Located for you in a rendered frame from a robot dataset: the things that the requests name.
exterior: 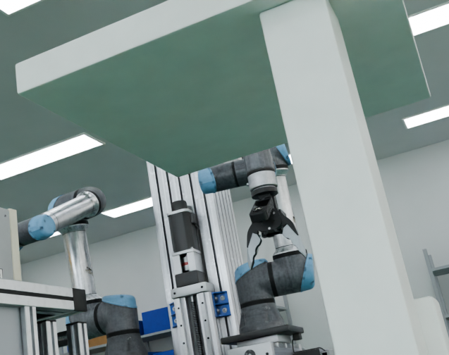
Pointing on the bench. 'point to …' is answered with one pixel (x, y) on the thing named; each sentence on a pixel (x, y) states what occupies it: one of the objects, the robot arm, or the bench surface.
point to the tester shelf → (37, 297)
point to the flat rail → (62, 339)
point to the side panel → (12, 330)
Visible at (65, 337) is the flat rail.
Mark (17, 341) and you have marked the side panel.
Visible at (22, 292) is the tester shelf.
